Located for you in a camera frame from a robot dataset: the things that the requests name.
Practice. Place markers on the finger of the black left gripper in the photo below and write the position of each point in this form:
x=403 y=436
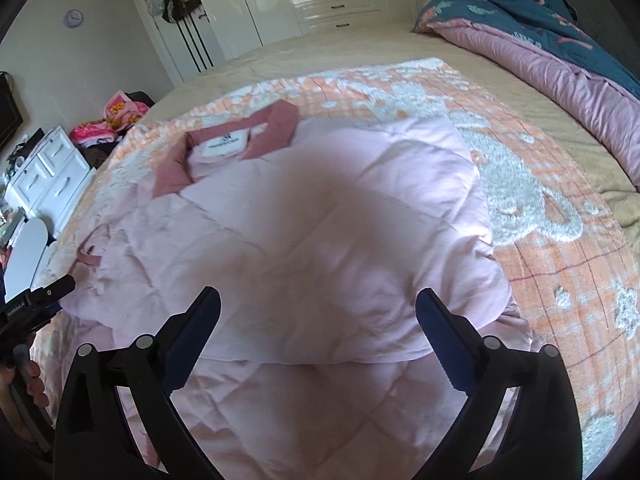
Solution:
x=92 y=436

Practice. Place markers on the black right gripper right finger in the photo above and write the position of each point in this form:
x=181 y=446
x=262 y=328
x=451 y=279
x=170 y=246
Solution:
x=520 y=418

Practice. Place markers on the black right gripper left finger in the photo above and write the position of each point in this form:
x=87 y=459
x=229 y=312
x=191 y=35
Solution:
x=56 y=290

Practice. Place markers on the pink quilted jacket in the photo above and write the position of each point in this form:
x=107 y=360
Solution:
x=317 y=368

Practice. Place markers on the white bedroom door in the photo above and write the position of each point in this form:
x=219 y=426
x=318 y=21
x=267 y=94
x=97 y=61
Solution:
x=186 y=48

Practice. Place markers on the person's left hand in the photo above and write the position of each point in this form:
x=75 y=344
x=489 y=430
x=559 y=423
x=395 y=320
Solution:
x=29 y=371

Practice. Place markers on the white drawer dresser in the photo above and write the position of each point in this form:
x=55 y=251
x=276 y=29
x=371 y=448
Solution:
x=51 y=181

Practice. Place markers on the orange white plush blanket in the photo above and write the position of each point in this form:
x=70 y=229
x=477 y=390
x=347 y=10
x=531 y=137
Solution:
x=571 y=268

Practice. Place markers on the beige bed sheet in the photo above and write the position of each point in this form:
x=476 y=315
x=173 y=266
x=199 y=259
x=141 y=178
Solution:
x=393 y=43

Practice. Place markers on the blue and pink duvet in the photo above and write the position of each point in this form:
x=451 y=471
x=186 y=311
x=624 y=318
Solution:
x=540 y=42

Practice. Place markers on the grey upholstered headboard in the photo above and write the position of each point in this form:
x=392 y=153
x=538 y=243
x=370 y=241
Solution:
x=601 y=21

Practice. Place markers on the black wall television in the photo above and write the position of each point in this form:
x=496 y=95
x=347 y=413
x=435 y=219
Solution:
x=10 y=116

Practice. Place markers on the round wall clock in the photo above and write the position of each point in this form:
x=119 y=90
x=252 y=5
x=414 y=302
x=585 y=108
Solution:
x=73 y=18

